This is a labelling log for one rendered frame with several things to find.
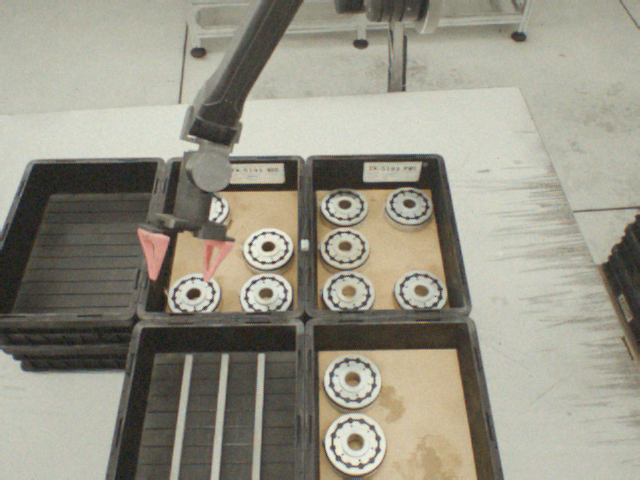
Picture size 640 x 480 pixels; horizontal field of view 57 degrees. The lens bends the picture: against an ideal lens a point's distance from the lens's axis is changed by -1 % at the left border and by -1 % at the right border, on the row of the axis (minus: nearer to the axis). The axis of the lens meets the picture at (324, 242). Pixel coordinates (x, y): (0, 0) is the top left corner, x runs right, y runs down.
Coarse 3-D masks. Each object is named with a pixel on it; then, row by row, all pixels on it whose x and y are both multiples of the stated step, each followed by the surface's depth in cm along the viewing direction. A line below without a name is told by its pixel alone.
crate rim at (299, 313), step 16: (176, 160) 127; (240, 160) 127; (256, 160) 128; (272, 160) 128; (288, 160) 128; (304, 160) 127; (304, 176) 125; (160, 192) 122; (304, 192) 122; (160, 208) 119; (304, 208) 119; (304, 224) 117; (304, 256) 113; (144, 272) 110; (304, 272) 110; (144, 288) 108; (304, 288) 108; (144, 304) 106; (304, 304) 106
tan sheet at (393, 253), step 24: (360, 192) 135; (384, 192) 135; (384, 216) 131; (432, 216) 131; (384, 240) 127; (408, 240) 127; (432, 240) 127; (384, 264) 123; (408, 264) 123; (432, 264) 123; (384, 288) 120
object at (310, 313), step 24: (312, 168) 126; (312, 192) 122; (312, 216) 118; (312, 240) 115; (456, 240) 115; (312, 264) 111; (456, 264) 112; (312, 288) 108; (312, 312) 105; (336, 312) 105; (360, 312) 106; (384, 312) 105; (408, 312) 105; (432, 312) 105; (456, 312) 105
